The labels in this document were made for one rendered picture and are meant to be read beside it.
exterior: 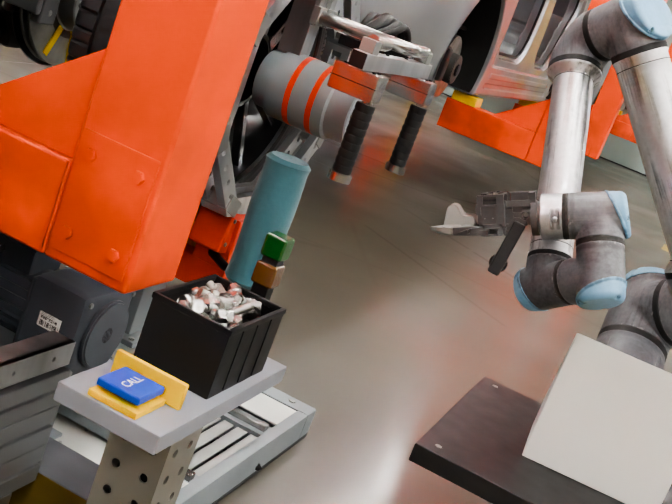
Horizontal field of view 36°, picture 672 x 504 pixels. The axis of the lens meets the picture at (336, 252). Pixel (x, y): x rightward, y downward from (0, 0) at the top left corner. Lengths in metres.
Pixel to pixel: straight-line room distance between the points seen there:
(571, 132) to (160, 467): 1.11
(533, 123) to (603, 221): 3.69
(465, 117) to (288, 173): 3.84
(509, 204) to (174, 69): 0.77
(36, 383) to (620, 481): 1.20
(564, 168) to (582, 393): 0.46
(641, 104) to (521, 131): 3.46
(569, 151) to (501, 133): 3.51
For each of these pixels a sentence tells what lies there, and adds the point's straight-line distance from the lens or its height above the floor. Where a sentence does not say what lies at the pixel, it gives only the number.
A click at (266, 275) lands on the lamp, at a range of 1.75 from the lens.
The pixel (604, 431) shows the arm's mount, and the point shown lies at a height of 0.42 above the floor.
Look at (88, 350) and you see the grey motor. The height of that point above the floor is 0.30.
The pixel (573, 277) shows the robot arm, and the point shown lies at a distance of 2.01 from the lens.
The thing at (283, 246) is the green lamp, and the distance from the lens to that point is 1.73.
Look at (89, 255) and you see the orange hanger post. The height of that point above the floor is 0.56.
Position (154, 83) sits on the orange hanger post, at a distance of 1.60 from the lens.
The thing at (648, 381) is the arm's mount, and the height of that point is 0.56.
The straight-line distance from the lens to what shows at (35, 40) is 2.32.
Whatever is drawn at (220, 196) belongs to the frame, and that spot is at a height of 0.63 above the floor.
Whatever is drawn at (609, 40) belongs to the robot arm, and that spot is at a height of 1.15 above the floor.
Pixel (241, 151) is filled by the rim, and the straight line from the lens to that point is 2.26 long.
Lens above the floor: 1.09
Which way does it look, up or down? 14 degrees down
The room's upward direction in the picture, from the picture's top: 21 degrees clockwise
